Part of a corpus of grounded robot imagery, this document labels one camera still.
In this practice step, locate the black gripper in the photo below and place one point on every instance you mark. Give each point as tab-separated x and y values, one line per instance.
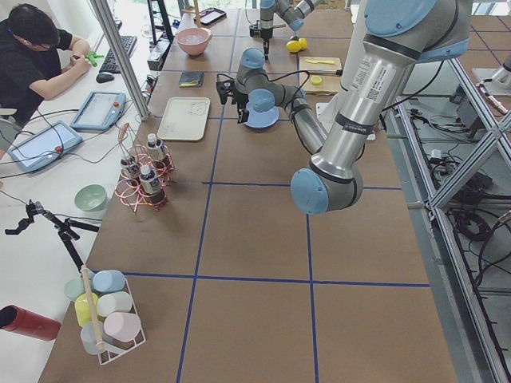
266	33
239	98

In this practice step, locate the blue round plate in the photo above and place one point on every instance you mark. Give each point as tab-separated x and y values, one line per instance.
261	120

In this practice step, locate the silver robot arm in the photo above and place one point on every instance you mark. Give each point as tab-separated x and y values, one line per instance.
293	16
389	38

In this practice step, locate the black pink tray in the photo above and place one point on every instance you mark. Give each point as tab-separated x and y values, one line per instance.
211	15

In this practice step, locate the cream rectangular tray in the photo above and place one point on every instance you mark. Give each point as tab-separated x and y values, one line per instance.
184	119

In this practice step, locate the pink bowl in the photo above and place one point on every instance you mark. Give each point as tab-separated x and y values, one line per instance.
194	41

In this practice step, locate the yellow lemon half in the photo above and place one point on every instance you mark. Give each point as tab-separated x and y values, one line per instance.
316	80

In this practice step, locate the yellow plastic knife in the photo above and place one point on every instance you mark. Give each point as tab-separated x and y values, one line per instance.
320	62

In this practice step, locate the black power strip box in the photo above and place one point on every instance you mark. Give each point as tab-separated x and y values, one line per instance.
158	54

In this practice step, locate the back dark drink bottle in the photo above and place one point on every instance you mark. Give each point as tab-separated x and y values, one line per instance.
157	151

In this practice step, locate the dark drink bottle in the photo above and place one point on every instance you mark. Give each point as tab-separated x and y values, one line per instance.
130	169
152	186
157	151

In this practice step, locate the wooden cutting board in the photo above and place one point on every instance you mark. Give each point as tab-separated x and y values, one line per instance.
330	84

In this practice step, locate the front dark drink bottle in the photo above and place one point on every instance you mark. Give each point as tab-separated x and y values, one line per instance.
152	186

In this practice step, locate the left dark drink bottle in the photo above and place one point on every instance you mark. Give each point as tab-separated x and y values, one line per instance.
130	169

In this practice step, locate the far blue tablet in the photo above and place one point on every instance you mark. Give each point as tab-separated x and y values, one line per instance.
99	112

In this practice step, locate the blue tablet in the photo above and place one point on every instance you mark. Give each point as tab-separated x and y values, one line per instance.
45	147
99	112

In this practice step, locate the black computer mouse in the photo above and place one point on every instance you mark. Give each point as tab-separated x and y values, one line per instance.
104	77

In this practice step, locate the green toy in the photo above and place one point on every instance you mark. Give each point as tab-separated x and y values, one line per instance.
92	58

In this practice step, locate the mint green bowl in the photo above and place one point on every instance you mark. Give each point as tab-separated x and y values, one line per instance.
90	198

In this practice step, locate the near blue tablet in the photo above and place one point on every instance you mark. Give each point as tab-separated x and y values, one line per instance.
45	147

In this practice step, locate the seated person black shirt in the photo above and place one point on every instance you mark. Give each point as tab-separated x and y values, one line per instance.
39	62

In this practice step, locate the black small tripod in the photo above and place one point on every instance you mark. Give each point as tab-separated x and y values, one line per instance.
64	228

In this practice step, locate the light blue plastic cup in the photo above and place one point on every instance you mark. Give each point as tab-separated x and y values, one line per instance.
108	281

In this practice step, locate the cream white plastic cup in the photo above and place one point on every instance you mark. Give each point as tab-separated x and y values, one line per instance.
120	301

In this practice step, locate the mint green plastic cup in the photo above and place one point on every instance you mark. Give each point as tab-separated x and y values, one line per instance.
74	288

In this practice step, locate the pink plastic cup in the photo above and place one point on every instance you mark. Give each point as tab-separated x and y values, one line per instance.
122	326

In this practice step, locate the yellow plastic cup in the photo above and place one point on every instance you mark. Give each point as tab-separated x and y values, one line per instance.
82	311

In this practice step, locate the pale blue plastic cup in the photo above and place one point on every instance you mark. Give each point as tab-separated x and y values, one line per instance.
89	339

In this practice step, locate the red cylindrical bottle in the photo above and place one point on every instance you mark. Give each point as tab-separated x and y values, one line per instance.
18	320

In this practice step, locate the black handled knife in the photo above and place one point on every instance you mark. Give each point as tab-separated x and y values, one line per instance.
325	72

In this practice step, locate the copper wire bottle rack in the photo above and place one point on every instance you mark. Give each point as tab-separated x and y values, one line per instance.
133	196

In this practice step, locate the aluminium frame post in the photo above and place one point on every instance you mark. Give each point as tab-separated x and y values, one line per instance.
106	21

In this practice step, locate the white wire cup rack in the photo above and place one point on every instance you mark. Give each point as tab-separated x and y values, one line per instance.
115	349

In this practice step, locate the wooden rack handle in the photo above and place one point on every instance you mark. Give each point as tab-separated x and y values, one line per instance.
100	345

